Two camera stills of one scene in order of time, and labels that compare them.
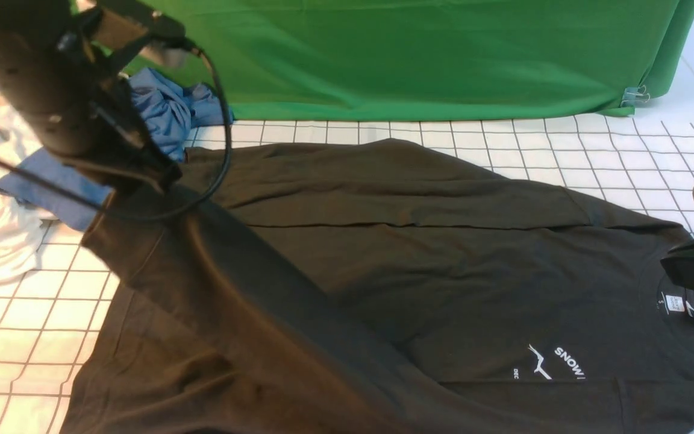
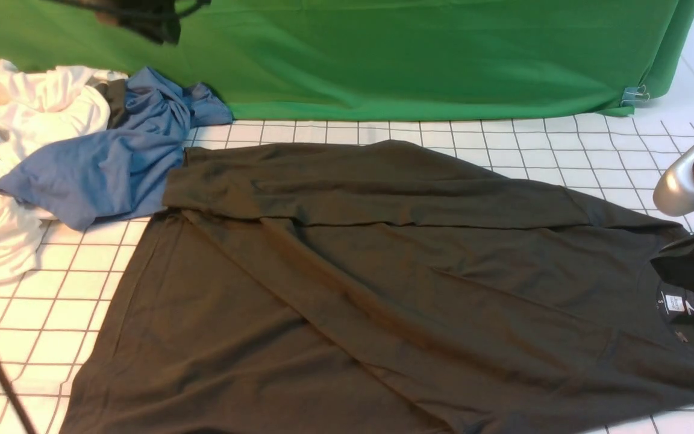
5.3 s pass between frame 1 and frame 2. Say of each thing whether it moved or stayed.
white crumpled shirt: stayed
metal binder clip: stayed
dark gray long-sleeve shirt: stayed
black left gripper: moved
